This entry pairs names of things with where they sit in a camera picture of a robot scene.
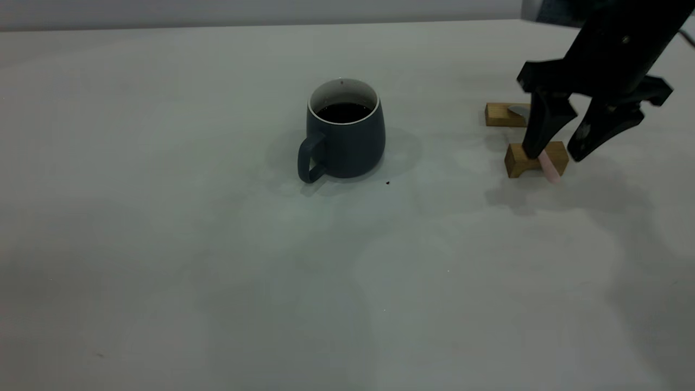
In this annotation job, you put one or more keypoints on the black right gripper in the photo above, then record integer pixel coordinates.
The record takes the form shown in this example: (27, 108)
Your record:
(619, 54)

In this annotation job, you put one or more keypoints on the dark grey ceramic mug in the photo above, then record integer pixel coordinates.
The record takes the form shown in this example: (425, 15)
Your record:
(347, 144)

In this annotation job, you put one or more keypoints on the arched wooden block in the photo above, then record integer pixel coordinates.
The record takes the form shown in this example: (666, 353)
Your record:
(518, 162)

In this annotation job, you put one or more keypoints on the rectangular wooden block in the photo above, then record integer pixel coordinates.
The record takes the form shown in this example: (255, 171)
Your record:
(498, 115)

